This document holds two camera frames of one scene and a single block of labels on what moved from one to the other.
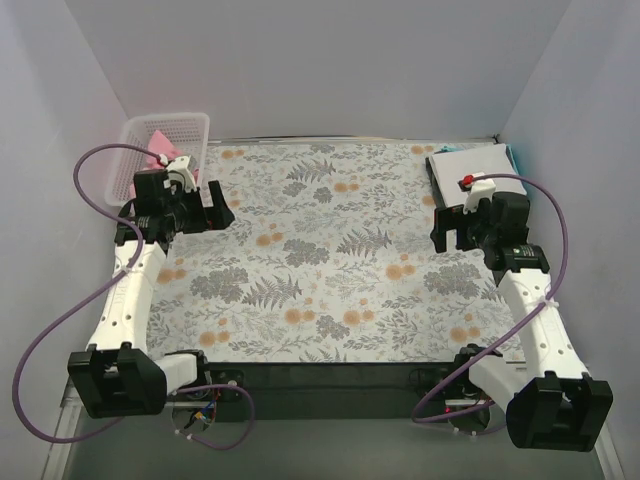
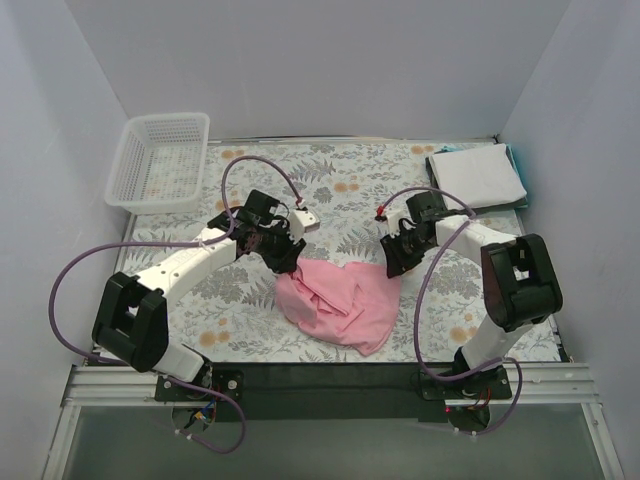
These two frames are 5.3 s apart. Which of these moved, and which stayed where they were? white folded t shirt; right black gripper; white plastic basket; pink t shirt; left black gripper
Moved: right black gripper; left black gripper; pink t shirt
Stayed: white plastic basket; white folded t shirt
